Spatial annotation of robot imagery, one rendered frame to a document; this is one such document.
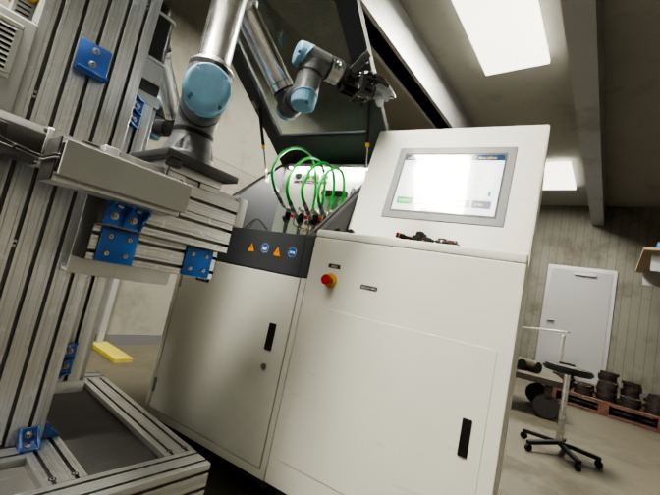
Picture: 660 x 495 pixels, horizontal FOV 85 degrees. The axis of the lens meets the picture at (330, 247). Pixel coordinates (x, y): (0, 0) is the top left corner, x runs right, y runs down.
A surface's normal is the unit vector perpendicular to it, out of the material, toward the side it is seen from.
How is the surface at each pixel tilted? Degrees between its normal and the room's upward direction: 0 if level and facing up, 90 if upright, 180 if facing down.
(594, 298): 90
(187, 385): 90
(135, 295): 90
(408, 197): 76
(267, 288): 90
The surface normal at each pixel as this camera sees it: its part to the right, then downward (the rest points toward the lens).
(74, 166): 0.78, 0.10
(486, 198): -0.41, -0.42
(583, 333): -0.60, -0.21
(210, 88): 0.41, 0.12
